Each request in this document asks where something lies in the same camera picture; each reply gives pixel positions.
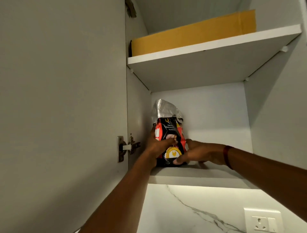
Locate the person's left forearm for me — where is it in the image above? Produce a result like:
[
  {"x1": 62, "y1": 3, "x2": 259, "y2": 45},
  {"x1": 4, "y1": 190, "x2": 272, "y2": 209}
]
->
[{"x1": 79, "y1": 150, "x2": 157, "y2": 233}]

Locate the metal cabinet hinge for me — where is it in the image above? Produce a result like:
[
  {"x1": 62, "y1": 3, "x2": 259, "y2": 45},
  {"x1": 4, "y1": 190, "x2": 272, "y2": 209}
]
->
[{"x1": 117, "y1": 133, "x2": 141, "y2": 163}]

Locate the white wall socket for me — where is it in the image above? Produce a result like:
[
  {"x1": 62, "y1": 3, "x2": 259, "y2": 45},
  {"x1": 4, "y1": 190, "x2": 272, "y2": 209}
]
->
[{"x1": 244, "y1": 208, "x2": 284, "y2": 233}]

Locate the white wall cabinet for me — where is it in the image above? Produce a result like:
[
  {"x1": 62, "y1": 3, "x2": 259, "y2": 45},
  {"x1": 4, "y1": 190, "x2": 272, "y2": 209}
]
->
[{"x1": 125, "y1": 0, "x2": 307, "y2": 190}]

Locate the black and red foil packet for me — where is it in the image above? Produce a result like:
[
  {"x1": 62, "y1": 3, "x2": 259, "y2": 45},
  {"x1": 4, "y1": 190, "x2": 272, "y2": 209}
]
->
[{"x1": 151, "y1": 99, "x2": 188, "y2": 167}]

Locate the person's right hand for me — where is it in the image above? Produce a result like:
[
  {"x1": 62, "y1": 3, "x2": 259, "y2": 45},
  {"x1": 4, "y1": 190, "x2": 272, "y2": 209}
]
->
[{"x1": 173, "y1": 139, "x2": 227, "y2": 169}]

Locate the white cabinet shelf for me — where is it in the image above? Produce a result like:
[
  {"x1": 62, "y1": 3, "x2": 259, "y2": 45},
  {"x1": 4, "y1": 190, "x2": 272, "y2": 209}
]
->
[{"x1": 127, "y1": 24, "x2": 302, "y2": 92}]

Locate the white cabinet door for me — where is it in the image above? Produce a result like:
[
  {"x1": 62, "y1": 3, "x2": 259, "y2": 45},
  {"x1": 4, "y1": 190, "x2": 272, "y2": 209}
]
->
[{"x1": 0, "y1": 0, "x2": 129, "y2": 233}]

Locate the person's right forearm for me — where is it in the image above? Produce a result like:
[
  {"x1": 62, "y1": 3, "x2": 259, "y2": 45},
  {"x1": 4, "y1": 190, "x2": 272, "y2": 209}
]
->
[{"x1": 228, "y1": 147, "x2": 307, "y2": 222}]

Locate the brown cardboard box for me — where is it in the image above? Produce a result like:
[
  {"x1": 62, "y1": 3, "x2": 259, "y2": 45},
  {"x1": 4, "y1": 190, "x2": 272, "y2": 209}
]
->
[{"x1": 131, "y1": 9, "x2": 256, "y2": 57}]

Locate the person's left hand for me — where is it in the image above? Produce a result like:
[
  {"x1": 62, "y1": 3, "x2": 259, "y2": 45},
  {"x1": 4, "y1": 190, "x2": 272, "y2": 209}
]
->
[{"x1": 143, "y1": 125, "x2": 178, "y2": 168}]

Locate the red wrist thread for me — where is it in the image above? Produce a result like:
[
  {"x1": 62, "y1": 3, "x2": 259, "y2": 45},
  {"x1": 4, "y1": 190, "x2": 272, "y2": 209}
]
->
[{"x1": 223, "y1": 145, "x2": 234, "y2": 170}]

